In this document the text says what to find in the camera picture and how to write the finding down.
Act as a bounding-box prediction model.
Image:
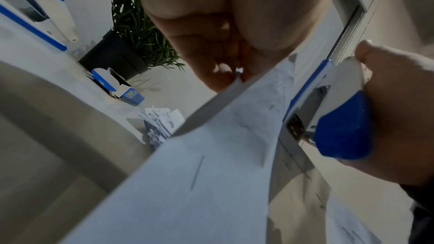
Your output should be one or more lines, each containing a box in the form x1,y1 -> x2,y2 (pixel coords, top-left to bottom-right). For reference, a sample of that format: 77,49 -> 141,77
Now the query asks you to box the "green potted plant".
78,0 -> 186,81

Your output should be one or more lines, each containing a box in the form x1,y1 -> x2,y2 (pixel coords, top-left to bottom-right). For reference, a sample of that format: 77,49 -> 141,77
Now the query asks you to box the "black right wrist strap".
400,183 -> 434,244

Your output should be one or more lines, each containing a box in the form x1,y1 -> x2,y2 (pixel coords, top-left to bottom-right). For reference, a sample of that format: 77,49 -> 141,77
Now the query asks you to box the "blue white stapler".
283,56 -> 373,161
0,0 -> 80,52

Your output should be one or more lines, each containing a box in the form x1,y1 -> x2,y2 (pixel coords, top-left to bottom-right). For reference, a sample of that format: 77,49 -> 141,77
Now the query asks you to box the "person's left hand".
135,0 -> 346,94

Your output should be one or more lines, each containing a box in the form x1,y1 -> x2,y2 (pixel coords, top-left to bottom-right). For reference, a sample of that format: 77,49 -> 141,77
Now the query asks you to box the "printed paper bundle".
59,52 -> 384,244

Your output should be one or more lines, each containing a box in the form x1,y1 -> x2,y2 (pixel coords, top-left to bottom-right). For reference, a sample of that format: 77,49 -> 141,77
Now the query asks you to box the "person's right hand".
339,40 -> 434,188

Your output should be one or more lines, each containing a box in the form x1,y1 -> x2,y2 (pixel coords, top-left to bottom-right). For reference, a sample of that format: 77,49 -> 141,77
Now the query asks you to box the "blue staples box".
90,67 -> 146,108

